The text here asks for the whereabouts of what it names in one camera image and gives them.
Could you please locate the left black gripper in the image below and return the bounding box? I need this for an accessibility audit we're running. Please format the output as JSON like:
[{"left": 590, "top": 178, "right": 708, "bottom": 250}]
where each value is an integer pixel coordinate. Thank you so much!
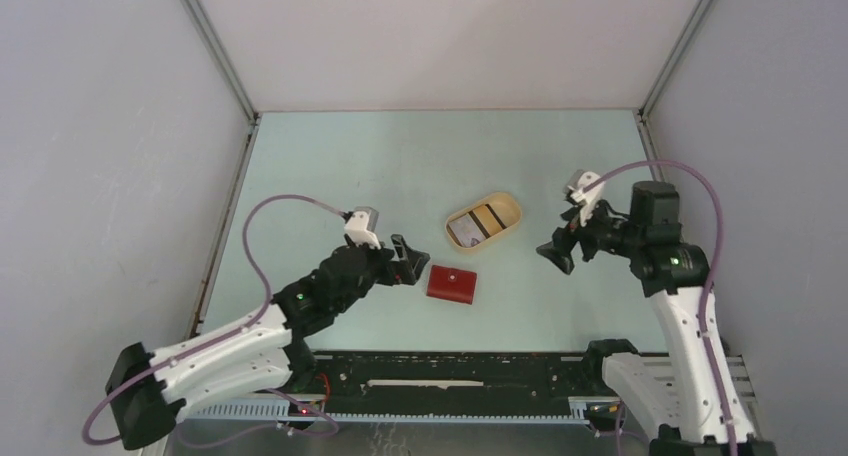
[{"left": 334, "top": 233, "right": 428, "bottom": 313}]

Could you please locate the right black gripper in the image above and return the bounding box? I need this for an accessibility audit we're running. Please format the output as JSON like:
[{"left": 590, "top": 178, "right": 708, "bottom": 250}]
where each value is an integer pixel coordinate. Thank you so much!
[{"left": 537, "top": 193, "right": 643, "bottom": 274}]

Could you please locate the red card holder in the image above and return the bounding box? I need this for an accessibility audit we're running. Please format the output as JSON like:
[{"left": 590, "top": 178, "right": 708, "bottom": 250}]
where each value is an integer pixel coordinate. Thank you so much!
[{"left": 425, "top": 265, "right": 478, "bottom": 305}]

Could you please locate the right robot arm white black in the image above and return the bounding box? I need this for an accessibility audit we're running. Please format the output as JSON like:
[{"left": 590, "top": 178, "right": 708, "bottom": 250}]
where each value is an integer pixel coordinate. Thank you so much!
[{"left": 536, "top": 172, "right": 777, "bottom": 455}]

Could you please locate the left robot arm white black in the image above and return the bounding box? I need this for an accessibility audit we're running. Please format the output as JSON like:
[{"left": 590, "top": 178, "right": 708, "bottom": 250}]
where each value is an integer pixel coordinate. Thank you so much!
[{"left": 105, "top": 234, "right": 430, "bottom": 451}]

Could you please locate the beige oval tray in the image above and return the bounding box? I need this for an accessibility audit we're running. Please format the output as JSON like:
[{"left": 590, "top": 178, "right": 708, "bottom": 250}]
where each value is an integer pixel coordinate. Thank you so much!
[{"left": 444, "top": 192, "right": 523, "bottom": 253}]

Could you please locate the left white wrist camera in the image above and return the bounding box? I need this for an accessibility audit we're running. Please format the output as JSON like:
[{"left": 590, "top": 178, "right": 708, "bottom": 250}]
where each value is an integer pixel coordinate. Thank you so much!
[{"left": 342, "top": 206, "right": 382, "bottom": 250}]

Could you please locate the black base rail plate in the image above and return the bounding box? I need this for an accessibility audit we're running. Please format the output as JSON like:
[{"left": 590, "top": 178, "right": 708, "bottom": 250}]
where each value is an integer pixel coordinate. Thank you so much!
[{"left": 288, "top": 351, "right": 616, "bottom": 419}]

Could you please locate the white cable duct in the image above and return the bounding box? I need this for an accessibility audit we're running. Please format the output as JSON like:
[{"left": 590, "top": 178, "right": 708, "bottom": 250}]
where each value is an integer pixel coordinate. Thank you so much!
[{"left": 198, "top": 399, "right": 598, "bottom": 426}]

